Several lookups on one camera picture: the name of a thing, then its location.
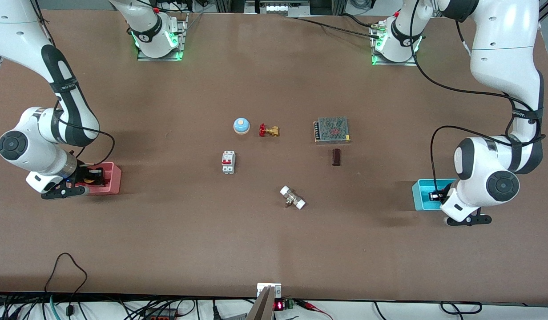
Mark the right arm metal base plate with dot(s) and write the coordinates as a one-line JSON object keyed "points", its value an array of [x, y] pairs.
{"points": [[145, 58]]}

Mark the yellow push button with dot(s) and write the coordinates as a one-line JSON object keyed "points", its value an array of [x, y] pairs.
{"points": [[95, 177]]}

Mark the dark brown rectangular block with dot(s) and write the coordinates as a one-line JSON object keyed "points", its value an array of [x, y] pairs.
{"points": [[336, 157]]}

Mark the cyan plastic box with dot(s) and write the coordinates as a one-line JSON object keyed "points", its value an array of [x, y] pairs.
{"points": [[421, 198]]}

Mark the pink plastic box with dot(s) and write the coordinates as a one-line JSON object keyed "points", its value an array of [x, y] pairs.
{"points": [[114, 182]]}

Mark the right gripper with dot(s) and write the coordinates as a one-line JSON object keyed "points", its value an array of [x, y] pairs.
{"points": [[84, 174]]}

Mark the white mounting bracket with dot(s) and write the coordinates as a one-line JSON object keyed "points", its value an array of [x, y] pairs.
{"points": [[261, 289]]}

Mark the white circuit breaker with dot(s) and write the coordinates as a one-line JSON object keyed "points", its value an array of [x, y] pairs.
{"points": [[228, 163]]}

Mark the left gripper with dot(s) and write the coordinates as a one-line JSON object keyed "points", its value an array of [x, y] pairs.
{"points": [[435, 196]]}

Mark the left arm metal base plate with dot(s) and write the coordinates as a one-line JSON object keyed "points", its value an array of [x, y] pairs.
{"points": [[412, 63]]}

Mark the blue round bell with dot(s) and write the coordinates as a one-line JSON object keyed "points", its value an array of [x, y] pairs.
{"points": [[241, 126]]}

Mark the metal mesh power supply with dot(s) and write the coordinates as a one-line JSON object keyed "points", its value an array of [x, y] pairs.
{"points": [[332, 130]]}

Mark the metal fitting with white caps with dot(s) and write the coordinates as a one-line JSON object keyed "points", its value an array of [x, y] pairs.
{"points": [[293, 198]]}

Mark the aluminium frame equipment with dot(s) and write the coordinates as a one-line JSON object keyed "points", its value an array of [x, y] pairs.
{"points": [[278, 8]]}

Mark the red digit display module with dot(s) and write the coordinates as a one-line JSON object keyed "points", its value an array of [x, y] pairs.
{"points": [[279, 305]]}

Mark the black power strip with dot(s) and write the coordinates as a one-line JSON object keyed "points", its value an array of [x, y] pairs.
{"points": [[160, 314]]}

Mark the red clip lead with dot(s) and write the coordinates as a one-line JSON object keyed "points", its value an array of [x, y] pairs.
{"points": [[309, 305]]}

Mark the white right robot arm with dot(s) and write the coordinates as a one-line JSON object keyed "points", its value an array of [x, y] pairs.
{"points": [[16, 26]]}

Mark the grey metal pole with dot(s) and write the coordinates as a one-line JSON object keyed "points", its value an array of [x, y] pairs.
{"points": [[261, 309]]}

